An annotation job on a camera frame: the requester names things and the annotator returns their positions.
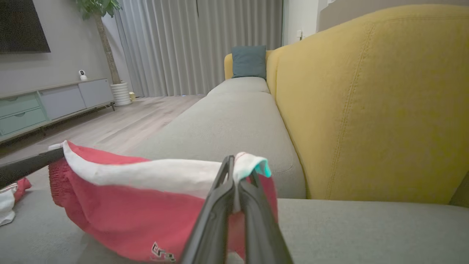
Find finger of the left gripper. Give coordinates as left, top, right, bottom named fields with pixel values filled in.
left=0, top=148, right=65, bottom=190

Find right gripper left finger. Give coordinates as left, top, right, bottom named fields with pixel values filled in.
left=180, top=155, right=239, bottom=264

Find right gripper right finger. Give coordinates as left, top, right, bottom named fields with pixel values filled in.
left=238, top=170, right=293, bottom=264

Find red white Bulls jersey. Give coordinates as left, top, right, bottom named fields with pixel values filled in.
left=0, top=178, right=32, bottom=226

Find red shorts with white band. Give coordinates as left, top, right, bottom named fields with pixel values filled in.
left=48, top=140, right=278, bottom=263

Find grey green TV cabinet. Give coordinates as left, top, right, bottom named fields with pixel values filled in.
left=0, top=78, right=116, bottom=144

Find large grey sofa seat cushion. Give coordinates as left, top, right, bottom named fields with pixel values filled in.
left=0, top=180, right=469, bottom=264

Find white ribbed plant pot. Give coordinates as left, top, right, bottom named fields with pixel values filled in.
left=110, top=81, right=132, bottom=107

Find short grey sofa seat cushion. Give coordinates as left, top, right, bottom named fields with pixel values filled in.
left=207, top=77, right=270, bottom=97

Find green indoor tree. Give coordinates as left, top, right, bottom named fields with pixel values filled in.
left=75, top=0, right=123, bottom=85

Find teal throw pillow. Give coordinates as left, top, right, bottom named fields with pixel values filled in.
left=231, top=45, right=267, bottom=79

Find yellow sofa backrest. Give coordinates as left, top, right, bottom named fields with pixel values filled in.
left=267, top=4, right=469, bottom=204

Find grey pleated curtain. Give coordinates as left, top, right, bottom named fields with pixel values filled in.
left=114, top=0, right=285, bottom=98

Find black wall television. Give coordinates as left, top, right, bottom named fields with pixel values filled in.
left=0, top=0, right=51, bottom=54

